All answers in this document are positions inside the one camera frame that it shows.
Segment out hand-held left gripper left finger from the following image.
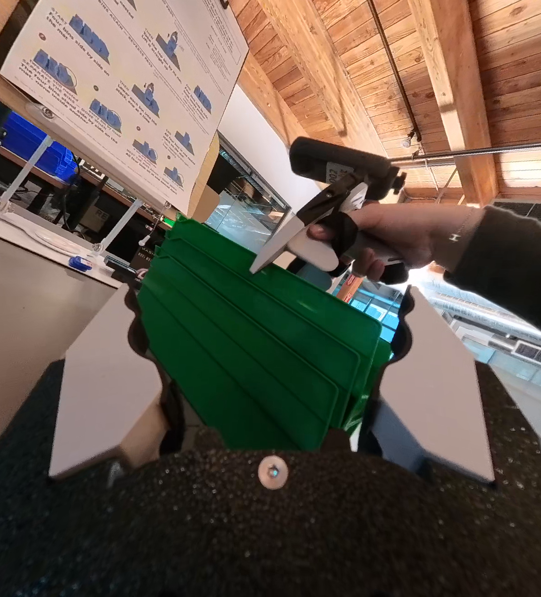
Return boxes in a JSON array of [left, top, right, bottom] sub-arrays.
[[48, 284, 186, 481]]

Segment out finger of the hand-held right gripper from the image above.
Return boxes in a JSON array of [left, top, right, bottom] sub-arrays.
[[288, 232, 340, 272], [249, 212, 305, 276]]

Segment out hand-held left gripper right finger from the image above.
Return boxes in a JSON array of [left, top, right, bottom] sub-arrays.
[[361, 285, 496, 484]]

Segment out green plastic bin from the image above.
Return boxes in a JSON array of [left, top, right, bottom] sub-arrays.
[[156, 235, 378, 406], [167, 214, 394, 360], [137, 280, 346, 451], [149, 254, 360, 430]]

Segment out person's right hand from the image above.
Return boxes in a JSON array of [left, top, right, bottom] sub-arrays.
[[308, 203, 481, 281]]

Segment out wooden board stand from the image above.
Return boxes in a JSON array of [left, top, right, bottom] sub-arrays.
[[189, 184, 221, 225]]

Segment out black ceiling rod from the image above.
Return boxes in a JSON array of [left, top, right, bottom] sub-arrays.
[[367, 0, 423, 144]]

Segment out grey ceiling pipe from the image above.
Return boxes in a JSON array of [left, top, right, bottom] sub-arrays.
[[388, 144, 541, 169]]

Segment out white round puck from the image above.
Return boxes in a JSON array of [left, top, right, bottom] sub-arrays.
[[35, 229, 83, 251]]

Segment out long wooden work table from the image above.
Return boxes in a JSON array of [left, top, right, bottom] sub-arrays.
[[0, 145, 174, 225]]

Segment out white document stand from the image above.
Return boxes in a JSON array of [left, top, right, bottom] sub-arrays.
[[0, 135, 127, 291]]

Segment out printed instruction sheet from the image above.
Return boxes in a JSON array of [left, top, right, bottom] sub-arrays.
[[0, 0, 251, 214]]

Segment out blue plastic tote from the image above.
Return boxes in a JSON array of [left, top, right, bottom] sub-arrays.
[[0, 112, 81, 181]]

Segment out wooden support post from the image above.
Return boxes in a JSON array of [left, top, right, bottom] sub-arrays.
[[335, 266, 365, 302]]

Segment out glass partition wall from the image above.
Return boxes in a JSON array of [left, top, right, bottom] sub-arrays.
[[205, 133, 293, 244]]

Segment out silver air duct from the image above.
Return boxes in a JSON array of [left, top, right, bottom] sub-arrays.
[[430, 281, 541, 344]]

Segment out wall vent grille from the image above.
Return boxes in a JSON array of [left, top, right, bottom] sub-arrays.
[[514, 340, 541, 370]]

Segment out white hanging cord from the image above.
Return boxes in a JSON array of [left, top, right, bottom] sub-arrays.
[[139, 201, 174, 246]]

